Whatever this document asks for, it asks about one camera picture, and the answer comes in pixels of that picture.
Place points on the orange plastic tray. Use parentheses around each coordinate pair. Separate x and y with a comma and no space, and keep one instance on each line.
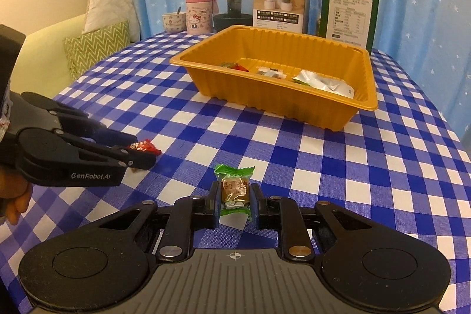
(279,104)

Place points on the white green pouch packet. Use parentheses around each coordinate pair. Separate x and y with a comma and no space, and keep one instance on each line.
(323,82)

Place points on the green brown snack packet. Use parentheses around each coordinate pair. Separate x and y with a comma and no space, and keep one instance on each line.
(235,189)

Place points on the green carton box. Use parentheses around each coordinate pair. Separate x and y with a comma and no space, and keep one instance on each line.
(349,16)

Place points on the dark green humidifier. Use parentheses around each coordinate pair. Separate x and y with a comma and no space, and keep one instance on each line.
(231,21)

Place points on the pale green sofa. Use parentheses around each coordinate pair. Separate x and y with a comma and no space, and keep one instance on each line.
(48,53)

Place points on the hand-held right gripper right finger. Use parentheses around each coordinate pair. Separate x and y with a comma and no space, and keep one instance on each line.
(254,206)

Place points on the small floral mug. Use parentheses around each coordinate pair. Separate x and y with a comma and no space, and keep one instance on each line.
(173,23)

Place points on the red candy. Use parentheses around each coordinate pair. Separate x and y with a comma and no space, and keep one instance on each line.
(145,146)
(242,67)

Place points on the green zigzag pillow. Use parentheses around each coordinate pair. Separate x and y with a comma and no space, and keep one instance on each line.
(95,45)

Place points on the white product box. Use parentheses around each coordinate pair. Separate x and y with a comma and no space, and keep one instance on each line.
(279,12)

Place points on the clear seaweed snack packet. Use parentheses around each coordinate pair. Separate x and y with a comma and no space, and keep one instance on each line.
(272,73)

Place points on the white pillow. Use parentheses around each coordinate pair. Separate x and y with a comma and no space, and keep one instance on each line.
(106,5)

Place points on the pink cartoon cup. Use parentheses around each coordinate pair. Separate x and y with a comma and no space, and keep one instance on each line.
(198,16)

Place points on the person's left hand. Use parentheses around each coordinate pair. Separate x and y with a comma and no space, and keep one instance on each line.
(14,192)

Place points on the blue white checkered tablecloth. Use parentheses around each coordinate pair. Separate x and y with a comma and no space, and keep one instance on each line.
(331,170)

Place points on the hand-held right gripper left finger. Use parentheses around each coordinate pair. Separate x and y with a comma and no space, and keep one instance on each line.
(217,204)

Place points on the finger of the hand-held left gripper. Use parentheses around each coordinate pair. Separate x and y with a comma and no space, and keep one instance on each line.
(81,122)
(140,159)

